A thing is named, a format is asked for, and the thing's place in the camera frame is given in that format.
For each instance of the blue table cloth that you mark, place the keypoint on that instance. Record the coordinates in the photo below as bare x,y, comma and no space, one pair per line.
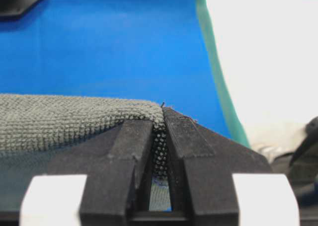
158,50

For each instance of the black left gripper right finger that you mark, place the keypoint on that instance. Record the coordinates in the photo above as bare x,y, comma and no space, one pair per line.
215,181

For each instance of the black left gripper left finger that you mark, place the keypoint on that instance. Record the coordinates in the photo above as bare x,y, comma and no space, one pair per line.
93,183

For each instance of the grey-green terry towel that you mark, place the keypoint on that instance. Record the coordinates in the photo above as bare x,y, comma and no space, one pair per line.
35,128

